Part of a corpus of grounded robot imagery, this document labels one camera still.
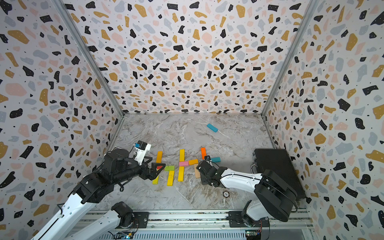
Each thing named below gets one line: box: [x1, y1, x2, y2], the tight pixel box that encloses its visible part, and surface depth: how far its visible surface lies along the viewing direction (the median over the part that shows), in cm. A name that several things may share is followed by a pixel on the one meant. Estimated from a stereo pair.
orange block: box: [201, 147, 206, 160], surface depth 102 cm
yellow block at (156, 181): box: [152, 175, 160, 185], surface depth 87 cm
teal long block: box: [206, 123, 219, 133], surface depth 115 cm
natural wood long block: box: [194, 164, 201, 179], surface depth 91 cm
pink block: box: [179, 161, 189, 167], surface depth 95 cm
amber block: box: [188, 159, 199, 166], surface depth 97 cm
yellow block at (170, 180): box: [167, 170, 175, 187], surface depth 88 cm
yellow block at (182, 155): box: [179, 149, 186, 162], surface depth 99 cm
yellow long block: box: [178, 166, 185, 182], surface depth 90 cm
